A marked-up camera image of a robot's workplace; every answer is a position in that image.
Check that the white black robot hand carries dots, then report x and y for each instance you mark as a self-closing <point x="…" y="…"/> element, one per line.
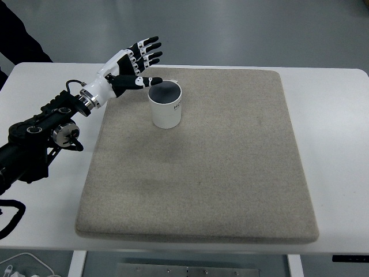
<point x="109" y="83"/>

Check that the white ribbed cup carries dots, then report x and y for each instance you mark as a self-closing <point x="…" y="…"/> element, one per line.
<point x="165" y="104"/>

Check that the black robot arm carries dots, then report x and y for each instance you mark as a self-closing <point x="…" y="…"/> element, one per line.
<point x="34" y="143"/>

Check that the left bystander in black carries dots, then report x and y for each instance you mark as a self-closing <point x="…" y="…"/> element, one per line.
<point x="17" y="45"/>

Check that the metal plate under table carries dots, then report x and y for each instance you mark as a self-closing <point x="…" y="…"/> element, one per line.
<point x="128" y="269"/>

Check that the black desk control panel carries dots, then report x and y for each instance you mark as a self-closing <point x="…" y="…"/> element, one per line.
<point x="350" y="258"/>

